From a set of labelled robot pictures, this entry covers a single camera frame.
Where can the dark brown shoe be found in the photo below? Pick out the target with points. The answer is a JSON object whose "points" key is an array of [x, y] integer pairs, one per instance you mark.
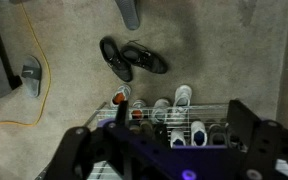
{"points": [[217, 135]]}

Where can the grey slipper sole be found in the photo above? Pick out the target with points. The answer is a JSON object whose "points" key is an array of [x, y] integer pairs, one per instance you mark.
{"points": [[128, 10]]}

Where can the grey slide sandal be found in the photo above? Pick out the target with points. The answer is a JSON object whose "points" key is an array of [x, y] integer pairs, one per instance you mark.
{"points": [[32, 75]]}

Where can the white grey sneaker floor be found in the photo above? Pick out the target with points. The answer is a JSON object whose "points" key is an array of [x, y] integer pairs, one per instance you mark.
{"points": [[160, 110]]}

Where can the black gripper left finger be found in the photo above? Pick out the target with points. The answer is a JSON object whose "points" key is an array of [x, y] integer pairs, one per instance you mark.
{"points": [[81, 148]]}

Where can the white sneaker floor right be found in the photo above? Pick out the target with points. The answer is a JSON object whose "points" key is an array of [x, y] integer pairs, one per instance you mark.
{"points": [[180, 106]]}

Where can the black sneaker left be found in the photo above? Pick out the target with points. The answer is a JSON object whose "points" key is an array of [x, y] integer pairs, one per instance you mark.
{"points": [[114, 60]]}

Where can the white sneaker orange insole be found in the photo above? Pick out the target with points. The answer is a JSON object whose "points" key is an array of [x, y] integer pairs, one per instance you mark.
{"points": [[121, 94], [137, 109]]}

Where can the white sneaker blue insole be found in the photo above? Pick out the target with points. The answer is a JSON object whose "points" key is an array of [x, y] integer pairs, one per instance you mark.
{"points": [[177, 138], [198, 134]]}

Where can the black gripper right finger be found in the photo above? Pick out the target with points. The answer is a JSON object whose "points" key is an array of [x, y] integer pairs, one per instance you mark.
{"points": [[266, 141]]}

